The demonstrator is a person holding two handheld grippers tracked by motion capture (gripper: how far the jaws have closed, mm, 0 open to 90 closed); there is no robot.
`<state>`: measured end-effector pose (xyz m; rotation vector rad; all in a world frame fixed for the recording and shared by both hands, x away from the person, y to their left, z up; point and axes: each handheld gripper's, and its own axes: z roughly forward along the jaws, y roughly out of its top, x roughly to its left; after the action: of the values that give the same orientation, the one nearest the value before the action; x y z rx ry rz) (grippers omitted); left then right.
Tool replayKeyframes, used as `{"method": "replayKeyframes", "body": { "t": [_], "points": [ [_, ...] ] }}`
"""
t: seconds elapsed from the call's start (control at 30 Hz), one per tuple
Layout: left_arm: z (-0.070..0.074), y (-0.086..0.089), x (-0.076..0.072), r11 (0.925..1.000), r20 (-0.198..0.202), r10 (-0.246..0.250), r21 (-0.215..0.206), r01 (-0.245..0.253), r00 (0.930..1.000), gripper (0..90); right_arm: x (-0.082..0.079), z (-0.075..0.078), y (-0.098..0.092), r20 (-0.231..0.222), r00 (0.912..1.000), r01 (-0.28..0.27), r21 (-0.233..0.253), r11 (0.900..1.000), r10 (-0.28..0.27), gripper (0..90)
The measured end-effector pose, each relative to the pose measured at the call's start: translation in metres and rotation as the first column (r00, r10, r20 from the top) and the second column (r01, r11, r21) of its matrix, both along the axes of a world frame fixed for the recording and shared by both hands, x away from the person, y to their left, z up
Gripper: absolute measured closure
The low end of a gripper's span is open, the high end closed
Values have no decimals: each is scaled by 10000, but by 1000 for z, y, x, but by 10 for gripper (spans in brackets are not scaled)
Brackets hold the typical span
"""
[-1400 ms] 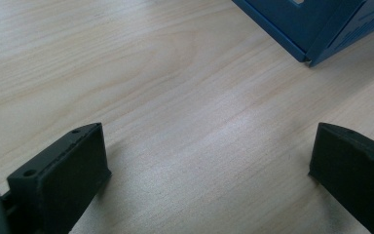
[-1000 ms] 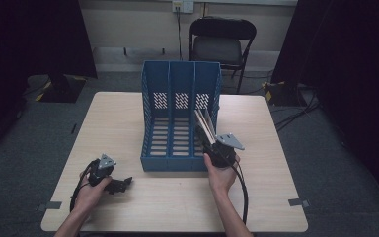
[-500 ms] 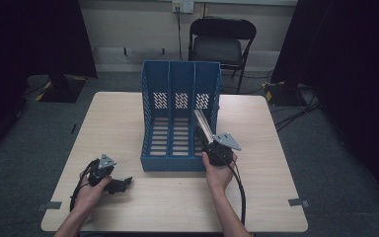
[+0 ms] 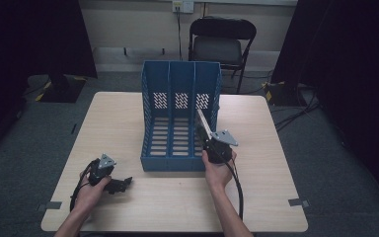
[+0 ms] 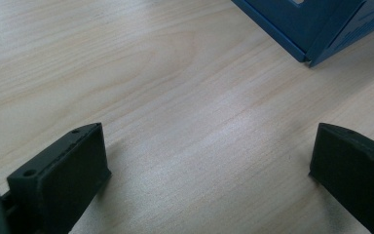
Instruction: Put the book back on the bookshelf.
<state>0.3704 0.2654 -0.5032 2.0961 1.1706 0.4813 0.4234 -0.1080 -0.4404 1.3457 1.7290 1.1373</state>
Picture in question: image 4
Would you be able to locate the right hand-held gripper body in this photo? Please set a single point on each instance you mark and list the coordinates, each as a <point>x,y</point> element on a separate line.
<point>218,149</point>

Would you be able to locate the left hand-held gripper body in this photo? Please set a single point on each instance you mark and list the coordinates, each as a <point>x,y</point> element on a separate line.
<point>99,171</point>

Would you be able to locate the white box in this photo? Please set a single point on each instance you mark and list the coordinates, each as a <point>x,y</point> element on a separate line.
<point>204,123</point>

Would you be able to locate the blue plastic file rack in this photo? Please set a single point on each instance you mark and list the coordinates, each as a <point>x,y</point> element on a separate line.
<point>181,82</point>

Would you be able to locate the person's left hand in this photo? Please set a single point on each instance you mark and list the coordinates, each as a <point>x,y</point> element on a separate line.
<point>90,194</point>

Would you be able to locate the person's right hand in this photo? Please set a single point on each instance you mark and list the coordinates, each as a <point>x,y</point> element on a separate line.
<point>217,174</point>

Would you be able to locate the black stand base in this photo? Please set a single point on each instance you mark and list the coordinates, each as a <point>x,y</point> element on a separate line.
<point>62,90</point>
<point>284,95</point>

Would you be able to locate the black folding chair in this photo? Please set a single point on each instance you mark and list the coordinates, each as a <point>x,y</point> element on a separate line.
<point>222,49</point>

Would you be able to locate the dark curtain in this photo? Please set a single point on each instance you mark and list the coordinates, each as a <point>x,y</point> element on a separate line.
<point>352,65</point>
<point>29,49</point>

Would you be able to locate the white wall socket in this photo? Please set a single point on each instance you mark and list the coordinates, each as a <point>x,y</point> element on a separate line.
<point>183,6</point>

